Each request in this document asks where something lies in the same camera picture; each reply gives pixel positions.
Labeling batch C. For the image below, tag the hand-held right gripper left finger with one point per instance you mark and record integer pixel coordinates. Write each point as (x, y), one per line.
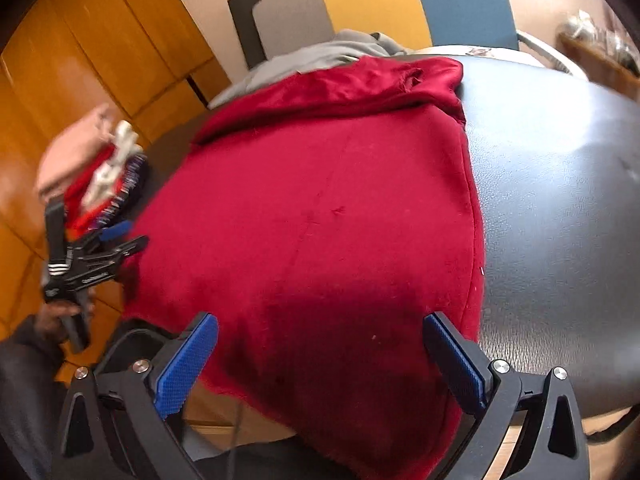
(187, 365)

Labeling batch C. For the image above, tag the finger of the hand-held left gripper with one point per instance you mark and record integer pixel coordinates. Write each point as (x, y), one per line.
(117, 230)
(127, 249)

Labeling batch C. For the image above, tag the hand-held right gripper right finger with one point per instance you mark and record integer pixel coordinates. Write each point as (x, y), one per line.
(457, 365)

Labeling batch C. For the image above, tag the red sweater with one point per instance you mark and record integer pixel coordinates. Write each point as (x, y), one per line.
(325, 235)

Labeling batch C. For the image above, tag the person's left forearm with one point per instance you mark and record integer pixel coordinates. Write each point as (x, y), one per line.
(25, 385)

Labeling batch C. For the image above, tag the person's left hand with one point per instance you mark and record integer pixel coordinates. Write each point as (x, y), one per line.
(47, 320)

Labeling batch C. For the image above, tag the patterned knit garment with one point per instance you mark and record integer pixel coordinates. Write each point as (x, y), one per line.
(107, 175)

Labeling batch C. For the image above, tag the pink folded cloth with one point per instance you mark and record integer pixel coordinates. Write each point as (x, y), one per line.
(70, 155)

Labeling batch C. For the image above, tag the orange wooden cabinet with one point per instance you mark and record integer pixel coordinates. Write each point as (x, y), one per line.
(125, 35)

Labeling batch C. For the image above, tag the dark panel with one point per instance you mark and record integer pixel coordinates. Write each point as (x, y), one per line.
(245, 25)

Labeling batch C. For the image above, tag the grey garment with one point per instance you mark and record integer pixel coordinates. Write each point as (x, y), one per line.
(310, 57)

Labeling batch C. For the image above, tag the white printed cushion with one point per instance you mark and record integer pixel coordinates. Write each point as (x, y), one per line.
(480, 51)

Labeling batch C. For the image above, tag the wooden desk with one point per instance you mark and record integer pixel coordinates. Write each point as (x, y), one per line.
(600, 60)

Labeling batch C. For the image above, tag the grey yellow blue sofa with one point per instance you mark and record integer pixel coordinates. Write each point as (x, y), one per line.
(370, 0)

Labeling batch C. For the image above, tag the group of glass jars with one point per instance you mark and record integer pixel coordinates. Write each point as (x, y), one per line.
(582, 25)

